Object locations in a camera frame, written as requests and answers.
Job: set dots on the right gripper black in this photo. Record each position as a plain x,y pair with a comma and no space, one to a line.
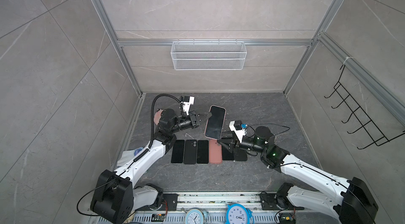
235,144

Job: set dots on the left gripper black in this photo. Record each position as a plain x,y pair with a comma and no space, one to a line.
193,116

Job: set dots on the red phone case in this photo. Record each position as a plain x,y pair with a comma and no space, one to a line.
215,152

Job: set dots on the black phone case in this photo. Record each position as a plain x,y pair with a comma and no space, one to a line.
190,152
240,155

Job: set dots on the dark phone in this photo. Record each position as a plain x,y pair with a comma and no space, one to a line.
215,123

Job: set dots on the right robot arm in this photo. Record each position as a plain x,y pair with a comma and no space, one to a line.
350,201

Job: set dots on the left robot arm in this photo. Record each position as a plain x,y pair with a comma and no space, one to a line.
115,196

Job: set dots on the pink plush toy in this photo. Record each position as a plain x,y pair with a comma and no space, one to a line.
157,116

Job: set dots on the blue alarm clock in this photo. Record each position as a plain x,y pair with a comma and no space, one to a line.
238,214

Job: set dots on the white alarm clock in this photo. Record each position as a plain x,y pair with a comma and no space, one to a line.
194,216

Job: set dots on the blue wet wipes pack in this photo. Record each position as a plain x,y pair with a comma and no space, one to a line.
128,156

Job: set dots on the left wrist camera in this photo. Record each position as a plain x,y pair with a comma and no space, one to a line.
185,103

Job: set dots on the white wire basket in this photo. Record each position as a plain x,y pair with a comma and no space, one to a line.
208,55

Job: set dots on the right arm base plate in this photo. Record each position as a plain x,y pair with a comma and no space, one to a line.
271,201

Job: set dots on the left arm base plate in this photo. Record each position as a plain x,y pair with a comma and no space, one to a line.
165,201

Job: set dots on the black wall hook rack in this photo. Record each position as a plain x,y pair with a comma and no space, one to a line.
358,112

